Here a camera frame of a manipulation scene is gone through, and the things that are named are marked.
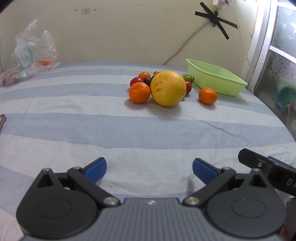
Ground grey cable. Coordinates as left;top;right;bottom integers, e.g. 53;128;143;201
163;22;216;66

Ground black plug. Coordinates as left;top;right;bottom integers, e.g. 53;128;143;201
210;10;220;28

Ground white power strip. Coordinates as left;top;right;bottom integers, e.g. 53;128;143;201
212;0;233;10

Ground clear plastic bag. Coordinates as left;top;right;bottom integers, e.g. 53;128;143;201
10;19;61;78

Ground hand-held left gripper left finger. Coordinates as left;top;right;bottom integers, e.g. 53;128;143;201
30;157;121;207

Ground blurry blue object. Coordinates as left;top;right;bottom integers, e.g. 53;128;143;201
271;89;287;109

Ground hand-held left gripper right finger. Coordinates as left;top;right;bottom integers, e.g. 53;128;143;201
183;158;275;207

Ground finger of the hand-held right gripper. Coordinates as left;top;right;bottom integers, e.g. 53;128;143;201
238;148;296;194

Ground white window frame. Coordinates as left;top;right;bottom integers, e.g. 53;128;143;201
240;0;296;93

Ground light green plastic basket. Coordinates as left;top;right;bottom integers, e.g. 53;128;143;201
186;59;248;97

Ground frosted floral glass pane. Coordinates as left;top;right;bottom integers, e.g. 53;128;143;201
254;50;296;137
270;5;296;57

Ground yellow lemon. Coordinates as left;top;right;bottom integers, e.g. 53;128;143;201
150;71;187;107

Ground thin black cable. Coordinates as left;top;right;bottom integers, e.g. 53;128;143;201
0;37;4;73

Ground black tape strip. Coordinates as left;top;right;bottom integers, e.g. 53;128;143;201
195;11;238;29
199;2;230;40

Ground blurry green object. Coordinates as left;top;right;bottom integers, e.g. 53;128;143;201
276;80;296;103

